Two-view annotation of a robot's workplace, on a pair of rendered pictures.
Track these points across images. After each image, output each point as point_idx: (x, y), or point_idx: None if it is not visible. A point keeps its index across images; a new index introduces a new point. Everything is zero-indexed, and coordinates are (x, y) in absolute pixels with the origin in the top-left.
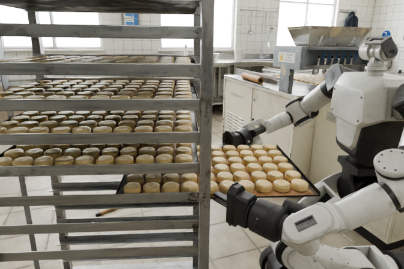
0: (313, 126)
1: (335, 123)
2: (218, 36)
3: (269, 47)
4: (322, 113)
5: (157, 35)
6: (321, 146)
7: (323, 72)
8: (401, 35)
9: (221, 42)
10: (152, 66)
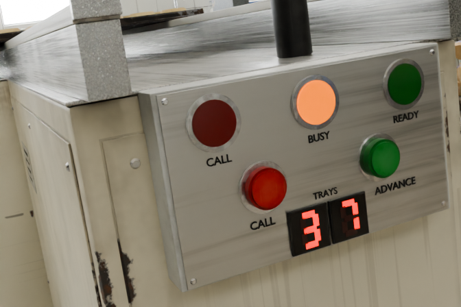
0: (29, 214)
1: (35, 191)
2: None
3: (199, 1)
4: (23, 155)
5: None
6: (53, 295)
7: None
8: None
9: (66, 6)
10: None
